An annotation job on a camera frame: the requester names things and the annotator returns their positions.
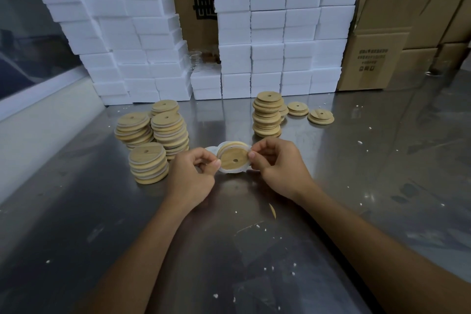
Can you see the person's left hand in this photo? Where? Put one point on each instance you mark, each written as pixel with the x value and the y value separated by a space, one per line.
pixel 187 181

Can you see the person's right hand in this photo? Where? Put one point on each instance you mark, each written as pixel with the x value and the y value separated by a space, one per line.
pixel 283 172

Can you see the person's right thumb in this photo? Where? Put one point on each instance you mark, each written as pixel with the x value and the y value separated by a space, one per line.
pixel 256 161

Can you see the person's left thumb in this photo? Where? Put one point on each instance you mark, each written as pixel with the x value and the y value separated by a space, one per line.
pixel 212 167

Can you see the round bamboo lid with hole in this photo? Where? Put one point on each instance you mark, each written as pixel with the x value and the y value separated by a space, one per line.
pixel 234 157

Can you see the person's left forearm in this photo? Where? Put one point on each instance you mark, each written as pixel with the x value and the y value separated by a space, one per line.
pixel 143 255

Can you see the person's right forearm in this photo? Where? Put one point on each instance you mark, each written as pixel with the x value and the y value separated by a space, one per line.
pixel 371 251

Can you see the stack of bamboo lids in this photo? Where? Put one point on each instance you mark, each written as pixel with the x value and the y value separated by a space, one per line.
pixel 170 133
pixel 267 115
pixel 133 128
pixel 149 164
pixel 165 106

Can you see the bamboo sliver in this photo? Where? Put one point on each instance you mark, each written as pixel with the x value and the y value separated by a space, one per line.
pixel 272 211

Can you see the loose bamboo lid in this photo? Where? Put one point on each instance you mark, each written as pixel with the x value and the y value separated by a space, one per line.
pixel 321 116
pixel 297 108

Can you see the clear glass cup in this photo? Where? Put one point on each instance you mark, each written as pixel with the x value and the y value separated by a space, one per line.
pixel 195 58

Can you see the tall stack of white foam boxes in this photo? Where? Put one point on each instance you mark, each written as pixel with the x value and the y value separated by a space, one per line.
pixel 283 26

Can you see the stepped stack of white foam boxes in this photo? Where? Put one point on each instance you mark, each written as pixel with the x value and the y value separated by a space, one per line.
pixel 121 37

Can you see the small plain cardboard box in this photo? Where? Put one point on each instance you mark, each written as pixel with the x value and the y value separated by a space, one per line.
pixel 414 67
pixel 450 56

